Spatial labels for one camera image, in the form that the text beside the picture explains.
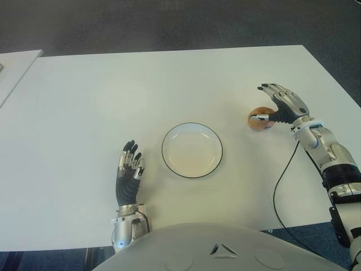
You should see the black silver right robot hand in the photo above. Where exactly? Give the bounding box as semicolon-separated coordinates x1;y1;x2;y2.
248;82;310;124

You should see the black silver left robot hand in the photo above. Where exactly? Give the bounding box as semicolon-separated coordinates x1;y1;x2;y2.
114;139;146;207

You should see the reddish yellow apple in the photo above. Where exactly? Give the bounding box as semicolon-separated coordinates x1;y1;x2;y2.
247;106;275;132

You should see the silver left robot forearm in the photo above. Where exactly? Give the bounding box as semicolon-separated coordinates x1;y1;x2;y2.
110;203;152;253

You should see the white plate with black rim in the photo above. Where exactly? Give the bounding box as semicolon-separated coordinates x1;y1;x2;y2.
161;121;224;179

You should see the grey robot torso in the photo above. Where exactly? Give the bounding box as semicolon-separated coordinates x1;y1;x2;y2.
93;222;352;271

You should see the white side table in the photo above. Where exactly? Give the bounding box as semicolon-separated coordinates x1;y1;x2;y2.
0;50;43;108

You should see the thin black cable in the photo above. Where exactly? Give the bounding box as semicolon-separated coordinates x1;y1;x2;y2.
272;140;352;268

